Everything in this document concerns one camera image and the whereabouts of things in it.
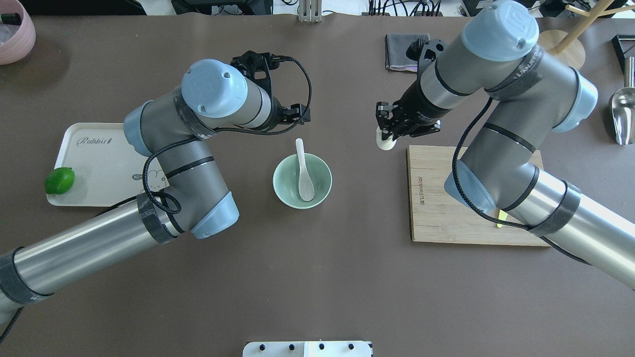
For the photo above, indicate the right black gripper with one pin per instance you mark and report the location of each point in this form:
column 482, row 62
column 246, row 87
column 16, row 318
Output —
column 415, row 112

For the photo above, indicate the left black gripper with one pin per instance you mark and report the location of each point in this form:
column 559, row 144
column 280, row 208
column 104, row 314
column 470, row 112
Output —
column 278, row 110

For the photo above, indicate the white ceramic spoon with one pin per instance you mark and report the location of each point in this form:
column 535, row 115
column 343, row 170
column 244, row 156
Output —
column 306, row 187

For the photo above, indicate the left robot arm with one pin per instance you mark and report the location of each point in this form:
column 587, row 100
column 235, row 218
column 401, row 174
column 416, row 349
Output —
column 183, row 190

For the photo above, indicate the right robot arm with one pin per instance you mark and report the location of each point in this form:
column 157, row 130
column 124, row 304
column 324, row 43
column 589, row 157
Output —
column 498, row 51

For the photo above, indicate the pale green bowl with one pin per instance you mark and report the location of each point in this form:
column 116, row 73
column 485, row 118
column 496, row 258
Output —
column 286, row 181

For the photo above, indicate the pink bowl with cubes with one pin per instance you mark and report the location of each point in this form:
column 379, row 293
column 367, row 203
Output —
column 17, row 41

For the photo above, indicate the grey folded cloth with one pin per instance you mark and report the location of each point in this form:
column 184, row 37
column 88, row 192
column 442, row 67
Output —
column 396, row 46

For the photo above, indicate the bamboo cutting board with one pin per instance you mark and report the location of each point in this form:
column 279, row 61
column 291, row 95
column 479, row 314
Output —
column 435, row 216

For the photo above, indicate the yellow plastic knife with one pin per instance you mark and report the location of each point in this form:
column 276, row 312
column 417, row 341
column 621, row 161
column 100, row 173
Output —
column 502, row 216

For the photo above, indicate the wooden mug tree stand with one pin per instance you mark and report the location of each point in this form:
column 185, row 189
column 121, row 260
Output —
column 564, row 45

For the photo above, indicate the white rectangular tray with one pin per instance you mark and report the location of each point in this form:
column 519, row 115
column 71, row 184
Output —
column 107, row 168

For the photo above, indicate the silver metal scoop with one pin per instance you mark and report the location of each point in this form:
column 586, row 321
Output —
column 622, row 104

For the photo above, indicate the green lime toy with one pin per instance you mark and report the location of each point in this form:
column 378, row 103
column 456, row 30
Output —
column 59, row 181

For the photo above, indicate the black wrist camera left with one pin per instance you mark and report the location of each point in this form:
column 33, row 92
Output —
column 257, row 67

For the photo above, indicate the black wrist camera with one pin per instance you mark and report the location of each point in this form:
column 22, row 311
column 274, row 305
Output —
column 425, row 52
column 257, row 67

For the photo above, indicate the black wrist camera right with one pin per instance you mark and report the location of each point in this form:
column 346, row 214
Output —
column 425, row 52

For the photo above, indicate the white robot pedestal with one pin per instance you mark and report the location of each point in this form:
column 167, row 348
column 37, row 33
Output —
column 344, row 348

